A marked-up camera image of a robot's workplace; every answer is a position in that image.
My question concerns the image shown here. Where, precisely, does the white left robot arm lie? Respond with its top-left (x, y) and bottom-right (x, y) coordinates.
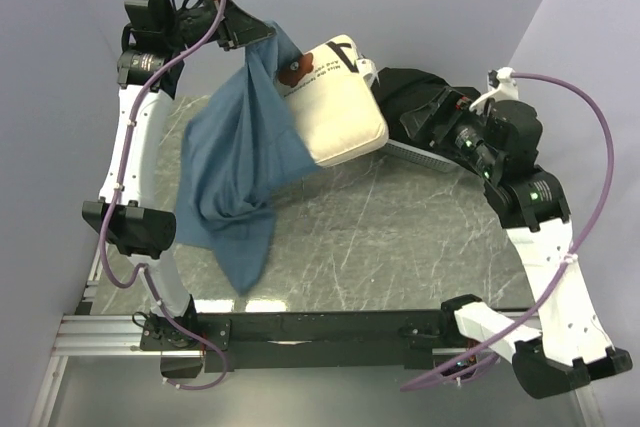
top-left (82, 0), bottom-right (275, 349)

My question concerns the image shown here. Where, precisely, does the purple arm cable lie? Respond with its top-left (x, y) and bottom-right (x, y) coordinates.
top-left (99, 0), bottom-right (234, 392)
top-left (399, 71), bottom-right (615, 393)

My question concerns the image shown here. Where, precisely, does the blue fabric pillowcase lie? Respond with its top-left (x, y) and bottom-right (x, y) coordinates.
top-left (175, 23), bottom-right (319, 295)

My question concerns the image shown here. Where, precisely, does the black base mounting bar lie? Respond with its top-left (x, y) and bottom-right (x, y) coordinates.
top-left (133, 309), bottom-right (475, 378)

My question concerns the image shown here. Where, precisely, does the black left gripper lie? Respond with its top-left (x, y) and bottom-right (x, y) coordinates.
top-left (163, 0), bottom-right (277, 52)

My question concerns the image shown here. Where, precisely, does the grey plastic basket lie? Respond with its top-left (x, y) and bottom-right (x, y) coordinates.
top-left (381, 140), bottom-right (457, 173)

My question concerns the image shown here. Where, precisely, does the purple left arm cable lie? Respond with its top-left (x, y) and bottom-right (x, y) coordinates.
top-left (99, 0), bottom-right (234, 392)

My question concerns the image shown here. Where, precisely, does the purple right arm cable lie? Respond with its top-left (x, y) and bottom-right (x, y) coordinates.
top-left (399, 71), bottom-right (615, 393)

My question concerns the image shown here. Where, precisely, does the cream pillow with bear print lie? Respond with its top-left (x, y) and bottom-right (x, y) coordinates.
top-left (275, 34), bottom-right (389, 167)

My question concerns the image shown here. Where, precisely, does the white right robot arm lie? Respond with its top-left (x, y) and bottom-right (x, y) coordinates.
top-left (401, 218), bottom-right (633, 399)

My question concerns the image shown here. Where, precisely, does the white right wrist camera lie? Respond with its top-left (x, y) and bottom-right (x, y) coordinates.
top-left (469, 67), bottom-right (519, 115)

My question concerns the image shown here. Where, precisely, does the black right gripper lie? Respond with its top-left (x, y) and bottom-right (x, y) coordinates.
top-left (399, 84), bottom-right (499, 177)

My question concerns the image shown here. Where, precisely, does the black cloth in basket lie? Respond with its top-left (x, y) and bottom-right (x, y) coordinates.
top-left (371, 67), bottom-right (450, 147)

